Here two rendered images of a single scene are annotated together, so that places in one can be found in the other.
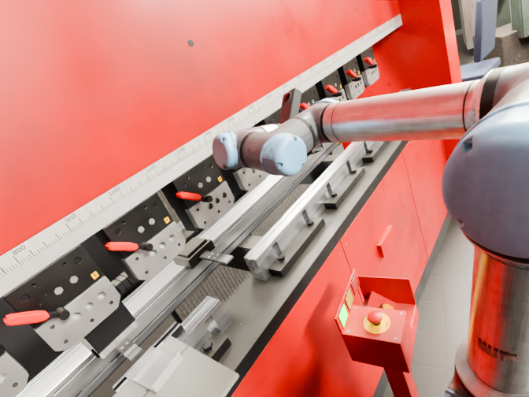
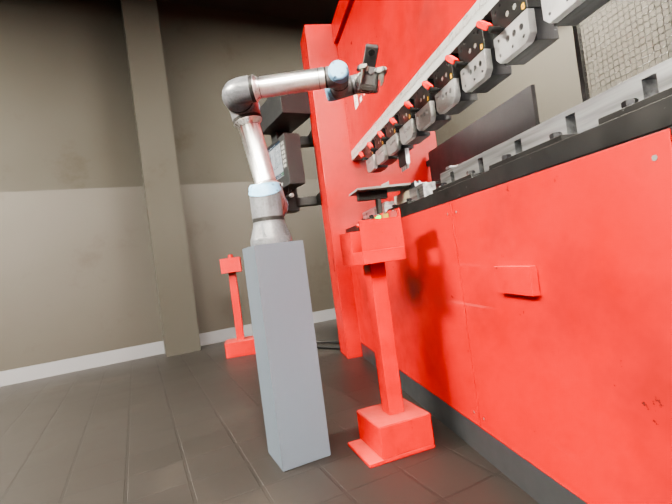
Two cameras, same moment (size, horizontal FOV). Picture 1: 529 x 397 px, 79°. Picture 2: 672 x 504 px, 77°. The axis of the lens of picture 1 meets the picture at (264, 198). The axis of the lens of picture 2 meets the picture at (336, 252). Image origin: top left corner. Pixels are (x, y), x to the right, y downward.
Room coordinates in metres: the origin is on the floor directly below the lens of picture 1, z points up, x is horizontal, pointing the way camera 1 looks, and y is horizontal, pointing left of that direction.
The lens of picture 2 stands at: (1.35, -1.55, 0.70)
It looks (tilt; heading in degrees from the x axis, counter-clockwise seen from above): 1 degrees up; 120
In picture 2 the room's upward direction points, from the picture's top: 7 degrees counter-clockwise
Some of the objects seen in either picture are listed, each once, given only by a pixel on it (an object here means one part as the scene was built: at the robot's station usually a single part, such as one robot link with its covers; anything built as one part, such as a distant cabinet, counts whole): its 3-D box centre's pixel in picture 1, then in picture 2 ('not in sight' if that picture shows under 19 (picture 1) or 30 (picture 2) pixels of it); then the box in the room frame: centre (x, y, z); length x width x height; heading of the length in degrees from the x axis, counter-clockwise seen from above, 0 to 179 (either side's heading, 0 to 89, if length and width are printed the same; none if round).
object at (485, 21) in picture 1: (465, 68); not in sight; (3.14, -2.41, 0.59); 0.69 x 0.65 x 1.18; 54
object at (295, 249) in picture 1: (298, 244); (457, 186); (0.99, -0.04, 0.89); 0.30 x 0.05 x 0.03; 131
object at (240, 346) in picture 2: not in sight; (236, 304); (-1.19, 1.04, 0.41); 0.25 x 0.20 x 0.83; 41
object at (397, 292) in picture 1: (379, 316); (370, 238); (0.69, -0.16, 0.75); 0.20 x 0.16 x 0.18; 140
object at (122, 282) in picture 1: (133, 273); not in sight; (1.07, 0.56, 1.02); 0.37 x 0.06 x 0.04; 131
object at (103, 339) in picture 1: (110, 328); (404, 160); (0.63, 0.45, 1.13); 0.10 x 0.02 x 0.10; 131
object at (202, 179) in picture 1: (198, 193); (431, 106); (0.88, 0.16, 1.26); 0.15 x 0.09 x 0.17; 131
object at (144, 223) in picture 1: (142, 236); (413, 122); (0.75, 0.32, 1.26); 0.15 x 0.09 x 0.17; 131
